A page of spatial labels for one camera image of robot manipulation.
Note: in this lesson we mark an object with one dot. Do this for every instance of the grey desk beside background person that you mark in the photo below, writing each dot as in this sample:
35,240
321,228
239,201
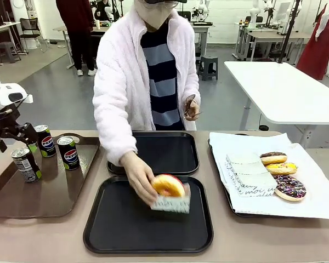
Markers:
64,30

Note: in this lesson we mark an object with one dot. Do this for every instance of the person in pink fleece jacket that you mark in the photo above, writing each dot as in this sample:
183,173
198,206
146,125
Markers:
120,68

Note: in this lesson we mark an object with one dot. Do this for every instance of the metal perforated serving tongs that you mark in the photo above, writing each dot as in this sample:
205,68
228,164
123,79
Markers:
190,102

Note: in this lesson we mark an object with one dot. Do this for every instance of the grey workbench with equipment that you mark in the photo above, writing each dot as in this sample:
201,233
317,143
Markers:
271,37

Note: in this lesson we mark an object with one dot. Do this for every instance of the red glazed donut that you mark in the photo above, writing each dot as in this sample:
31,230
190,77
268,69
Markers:
172,205
167,187

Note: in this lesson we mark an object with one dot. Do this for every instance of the white paper sheet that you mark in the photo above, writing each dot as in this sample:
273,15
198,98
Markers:
312,191

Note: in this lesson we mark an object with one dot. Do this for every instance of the beige face mask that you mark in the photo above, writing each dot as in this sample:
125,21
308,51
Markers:
153,15

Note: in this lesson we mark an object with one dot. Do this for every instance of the Pepsi can showing barcode label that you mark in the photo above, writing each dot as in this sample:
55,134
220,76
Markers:
27,167

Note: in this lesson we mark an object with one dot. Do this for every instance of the person's right hand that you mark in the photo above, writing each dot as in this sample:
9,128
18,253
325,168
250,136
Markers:
138,178

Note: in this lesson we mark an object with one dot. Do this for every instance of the black slanted stand pole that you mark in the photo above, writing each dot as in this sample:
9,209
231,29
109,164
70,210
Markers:
289,30

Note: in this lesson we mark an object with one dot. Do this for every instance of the dark grey low stool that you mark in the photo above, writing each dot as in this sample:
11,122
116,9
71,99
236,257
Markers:
8,50

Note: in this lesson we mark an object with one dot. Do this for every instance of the Pepsi can with upright logo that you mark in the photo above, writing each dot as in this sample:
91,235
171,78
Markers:
45,142

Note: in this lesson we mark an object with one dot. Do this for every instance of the pepsi can with logo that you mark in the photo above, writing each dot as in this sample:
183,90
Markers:
69,154
45,142

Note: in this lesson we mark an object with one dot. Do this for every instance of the person's left forearm pink sleeve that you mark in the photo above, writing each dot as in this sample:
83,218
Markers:
190,85

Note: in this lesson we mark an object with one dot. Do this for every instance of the grey plastic step stool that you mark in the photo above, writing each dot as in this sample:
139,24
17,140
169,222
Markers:
208,67

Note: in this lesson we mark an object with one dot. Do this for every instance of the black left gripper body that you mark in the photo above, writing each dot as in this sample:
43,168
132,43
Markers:
1,124

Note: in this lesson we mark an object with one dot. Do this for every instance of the background person in dark clothes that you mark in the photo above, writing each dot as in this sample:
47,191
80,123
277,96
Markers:
79,33

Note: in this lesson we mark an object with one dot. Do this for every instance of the yellow glazed donut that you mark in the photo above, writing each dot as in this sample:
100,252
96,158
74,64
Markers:
281,168

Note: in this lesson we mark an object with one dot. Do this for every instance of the person's left hand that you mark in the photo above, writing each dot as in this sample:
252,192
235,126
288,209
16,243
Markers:
194,112

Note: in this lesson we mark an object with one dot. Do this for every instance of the chocolate glazed donut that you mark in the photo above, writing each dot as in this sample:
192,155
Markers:
273,158

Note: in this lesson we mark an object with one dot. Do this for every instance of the person's right forearm pink sleeve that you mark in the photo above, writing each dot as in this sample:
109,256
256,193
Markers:
118,137

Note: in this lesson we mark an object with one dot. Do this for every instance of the white paper cup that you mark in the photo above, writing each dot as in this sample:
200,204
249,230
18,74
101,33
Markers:
97,24

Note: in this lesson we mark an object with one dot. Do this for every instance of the grey desk behind person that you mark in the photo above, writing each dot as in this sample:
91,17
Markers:
203,28

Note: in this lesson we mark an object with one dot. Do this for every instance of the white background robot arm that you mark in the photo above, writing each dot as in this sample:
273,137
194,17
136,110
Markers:
200,9
255,12

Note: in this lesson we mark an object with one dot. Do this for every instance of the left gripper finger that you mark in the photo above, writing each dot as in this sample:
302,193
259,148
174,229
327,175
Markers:
1,145
30,134

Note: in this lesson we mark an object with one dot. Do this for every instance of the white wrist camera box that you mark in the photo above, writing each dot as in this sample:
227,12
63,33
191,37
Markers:
16,96

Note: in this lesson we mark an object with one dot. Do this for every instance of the red dress on mannequin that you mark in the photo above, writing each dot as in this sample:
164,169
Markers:
318,46

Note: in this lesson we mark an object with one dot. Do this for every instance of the large white folding table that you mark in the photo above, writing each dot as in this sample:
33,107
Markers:
285,90

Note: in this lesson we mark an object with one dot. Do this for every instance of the black square serving tray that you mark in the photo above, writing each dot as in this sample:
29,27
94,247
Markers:
126,224
167,153

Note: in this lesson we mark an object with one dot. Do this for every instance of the black tray under white paper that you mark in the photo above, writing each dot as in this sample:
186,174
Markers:
231,205

